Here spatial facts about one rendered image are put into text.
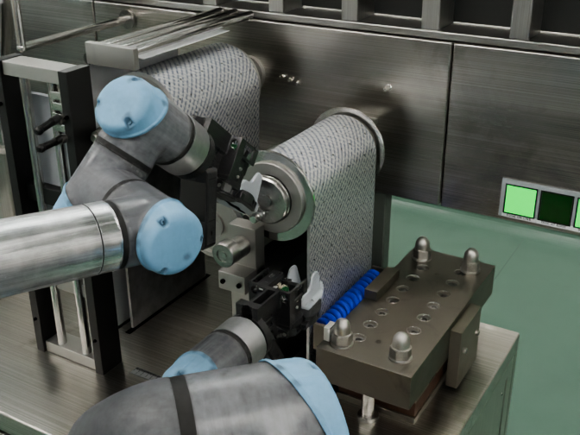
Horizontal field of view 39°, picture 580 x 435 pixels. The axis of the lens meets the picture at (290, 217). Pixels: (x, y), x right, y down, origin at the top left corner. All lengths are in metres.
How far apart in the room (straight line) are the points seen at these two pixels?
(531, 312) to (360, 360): 2.25
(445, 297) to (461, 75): 0.38
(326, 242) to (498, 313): 2.16
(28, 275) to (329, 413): 0.31
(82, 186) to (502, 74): 0.74
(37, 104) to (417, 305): 0.71
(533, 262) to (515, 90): 2.50
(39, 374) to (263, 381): 0.84
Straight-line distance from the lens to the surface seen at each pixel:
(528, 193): 1.44
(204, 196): 1.08
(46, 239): 0.81
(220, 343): 1.09
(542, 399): 2.99
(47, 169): 1.41
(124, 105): 0.95
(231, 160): 1.11
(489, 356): 1.53
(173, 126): 0.98
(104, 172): 0.95
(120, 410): 0.73
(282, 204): 1.22
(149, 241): 0.83
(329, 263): 1.34
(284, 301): 1.18
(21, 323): 1.67
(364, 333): 1.32
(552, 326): 3.39
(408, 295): 1.43
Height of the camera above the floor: 1.75
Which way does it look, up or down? 25 degrees down
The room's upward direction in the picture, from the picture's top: straight up
